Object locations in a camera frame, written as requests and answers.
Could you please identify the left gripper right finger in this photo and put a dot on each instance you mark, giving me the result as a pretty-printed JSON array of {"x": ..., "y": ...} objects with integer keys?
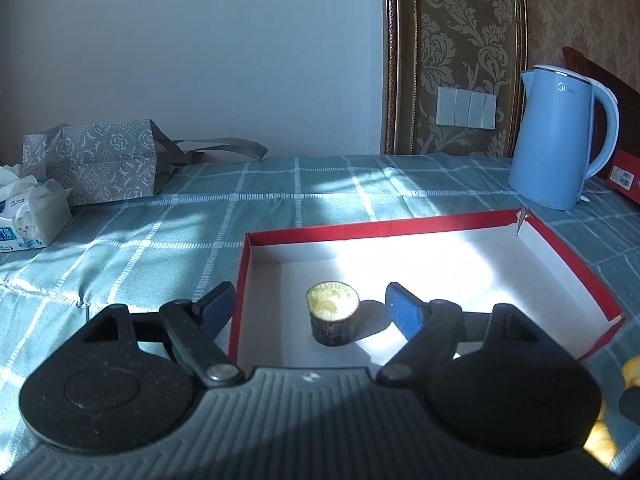
[{"x": 432, "y": 330}]

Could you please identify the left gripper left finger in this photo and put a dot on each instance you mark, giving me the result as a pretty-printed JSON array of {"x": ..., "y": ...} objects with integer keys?
[{"x": 192, "y": 328}]

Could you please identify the yellow mango piece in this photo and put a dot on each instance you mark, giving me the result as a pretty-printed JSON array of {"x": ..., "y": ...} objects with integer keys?
[{"x": 600, "y": 444}]

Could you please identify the teal plaid bedspread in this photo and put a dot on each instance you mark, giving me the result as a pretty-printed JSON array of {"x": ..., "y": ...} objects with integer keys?
[{"x": 188, "y": 238}]

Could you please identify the red shallow cardboard box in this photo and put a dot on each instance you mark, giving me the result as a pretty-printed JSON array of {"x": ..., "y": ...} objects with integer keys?
[{"x": 475, "y": 260}]

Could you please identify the dark cut cucumber stub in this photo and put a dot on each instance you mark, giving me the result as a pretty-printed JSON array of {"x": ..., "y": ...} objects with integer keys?
[{"x": 333, "y": 313}]

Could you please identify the grey patterned gift bag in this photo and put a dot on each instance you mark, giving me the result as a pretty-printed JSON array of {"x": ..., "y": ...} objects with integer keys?
[{"x": 113, "y": 161}]

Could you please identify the white tissue pack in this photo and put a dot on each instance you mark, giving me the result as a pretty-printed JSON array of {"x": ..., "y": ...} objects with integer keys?
[{"x": 33, "y": 212}]

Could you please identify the light blue electric kettle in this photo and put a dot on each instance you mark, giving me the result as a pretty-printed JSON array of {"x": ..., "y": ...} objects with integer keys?
[{"x": 568, "y": 133}]

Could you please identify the red box at right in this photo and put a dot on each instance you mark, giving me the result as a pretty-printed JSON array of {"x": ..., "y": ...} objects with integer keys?
[{"x": 624, "y": 175}]

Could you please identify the white wall switch panel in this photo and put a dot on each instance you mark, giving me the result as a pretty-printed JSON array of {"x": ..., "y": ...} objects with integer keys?
[{"x": 465, "y": 108}]

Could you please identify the ornate wooden wall frame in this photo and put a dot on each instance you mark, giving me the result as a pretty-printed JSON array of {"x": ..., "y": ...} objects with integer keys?
[{"x": 477, "y": 45}]

